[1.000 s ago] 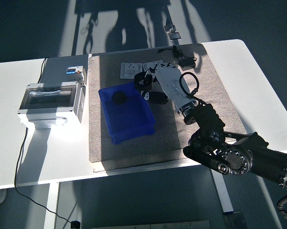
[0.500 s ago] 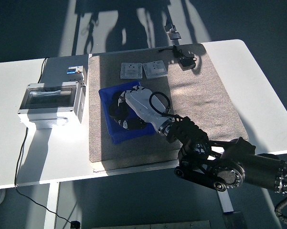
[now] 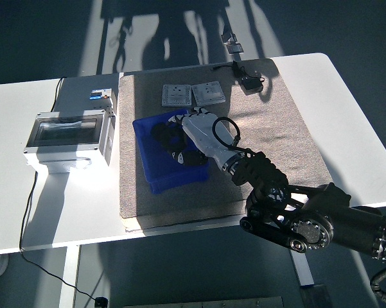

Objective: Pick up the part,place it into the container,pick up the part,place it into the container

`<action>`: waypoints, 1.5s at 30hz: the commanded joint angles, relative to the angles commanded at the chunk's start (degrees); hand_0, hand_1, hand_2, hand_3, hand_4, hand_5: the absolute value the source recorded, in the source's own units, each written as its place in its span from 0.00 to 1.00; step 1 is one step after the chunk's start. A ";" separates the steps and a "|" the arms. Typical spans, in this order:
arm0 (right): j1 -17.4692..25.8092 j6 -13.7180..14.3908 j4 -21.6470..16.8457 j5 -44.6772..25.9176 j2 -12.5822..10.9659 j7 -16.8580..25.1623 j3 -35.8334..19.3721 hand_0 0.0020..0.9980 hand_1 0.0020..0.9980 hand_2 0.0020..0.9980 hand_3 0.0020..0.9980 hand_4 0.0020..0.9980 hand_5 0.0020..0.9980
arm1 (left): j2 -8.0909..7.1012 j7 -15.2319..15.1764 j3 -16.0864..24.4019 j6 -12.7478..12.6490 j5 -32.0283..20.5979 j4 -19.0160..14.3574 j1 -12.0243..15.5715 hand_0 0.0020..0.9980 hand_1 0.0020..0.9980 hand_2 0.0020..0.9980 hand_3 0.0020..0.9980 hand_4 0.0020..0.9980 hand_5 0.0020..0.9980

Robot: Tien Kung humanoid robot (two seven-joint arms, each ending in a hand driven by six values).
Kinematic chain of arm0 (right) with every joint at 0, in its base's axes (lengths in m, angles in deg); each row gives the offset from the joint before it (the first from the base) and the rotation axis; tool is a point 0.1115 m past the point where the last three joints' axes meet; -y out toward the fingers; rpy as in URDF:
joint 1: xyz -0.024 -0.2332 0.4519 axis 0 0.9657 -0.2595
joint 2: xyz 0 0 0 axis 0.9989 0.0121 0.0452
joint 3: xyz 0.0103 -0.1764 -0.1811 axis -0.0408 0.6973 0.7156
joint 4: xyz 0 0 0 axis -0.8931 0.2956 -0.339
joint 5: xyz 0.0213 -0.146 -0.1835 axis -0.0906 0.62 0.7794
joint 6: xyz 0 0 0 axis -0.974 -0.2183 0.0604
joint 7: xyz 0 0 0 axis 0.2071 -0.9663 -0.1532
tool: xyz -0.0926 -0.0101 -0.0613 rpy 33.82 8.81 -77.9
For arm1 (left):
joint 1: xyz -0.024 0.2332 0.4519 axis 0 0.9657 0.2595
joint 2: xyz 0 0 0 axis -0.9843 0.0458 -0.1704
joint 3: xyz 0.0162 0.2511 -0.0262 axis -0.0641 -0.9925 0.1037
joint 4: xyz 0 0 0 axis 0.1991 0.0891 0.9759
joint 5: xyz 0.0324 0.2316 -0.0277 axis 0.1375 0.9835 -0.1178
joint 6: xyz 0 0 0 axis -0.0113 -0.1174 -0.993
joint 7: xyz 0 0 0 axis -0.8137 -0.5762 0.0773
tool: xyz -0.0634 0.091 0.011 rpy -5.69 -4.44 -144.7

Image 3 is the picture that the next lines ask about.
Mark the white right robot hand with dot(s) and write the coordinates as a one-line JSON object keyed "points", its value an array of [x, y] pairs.
{"points": [[202, 131]]}

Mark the blue plastic box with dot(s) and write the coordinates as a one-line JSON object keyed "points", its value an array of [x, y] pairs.
{"points": [[160, 167]]}

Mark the grey square metal plate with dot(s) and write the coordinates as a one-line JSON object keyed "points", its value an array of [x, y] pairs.
{"points": [[176, 95], [208, 93]]}

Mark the black power adapter plug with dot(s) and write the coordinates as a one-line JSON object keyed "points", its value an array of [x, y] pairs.
{"points": [[251, 85]]}

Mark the grey-brown mat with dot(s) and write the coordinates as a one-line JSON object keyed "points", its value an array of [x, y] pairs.
{"points": [[180, 199]]}

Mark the small grey floor block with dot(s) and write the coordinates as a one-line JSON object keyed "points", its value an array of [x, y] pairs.
{"points": [[235, 48]]}

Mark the circuit breaker with blue label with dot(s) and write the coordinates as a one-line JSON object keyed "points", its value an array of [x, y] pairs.
{"points": [[99, 94]]}

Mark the beige foam underlay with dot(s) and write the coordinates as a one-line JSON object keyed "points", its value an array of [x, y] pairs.
{"points": [[131, 225]]}

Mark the white table leg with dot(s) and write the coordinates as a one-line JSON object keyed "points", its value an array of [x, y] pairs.
{"points": [[305, 272], [69, 272]]}

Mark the black floor plug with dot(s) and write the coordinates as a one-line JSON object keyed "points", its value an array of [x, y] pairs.
{"points": [[101, 301]]}

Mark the dark floor block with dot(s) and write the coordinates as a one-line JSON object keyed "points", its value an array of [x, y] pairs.
{"points": [[314, 296]]}

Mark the small dark floor bracket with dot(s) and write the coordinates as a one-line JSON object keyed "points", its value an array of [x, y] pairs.
{"points": [[228, 34]]}

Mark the grey enclosure with clear lid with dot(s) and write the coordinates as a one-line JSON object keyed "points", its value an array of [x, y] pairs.
{"points": [[67, 131]]}

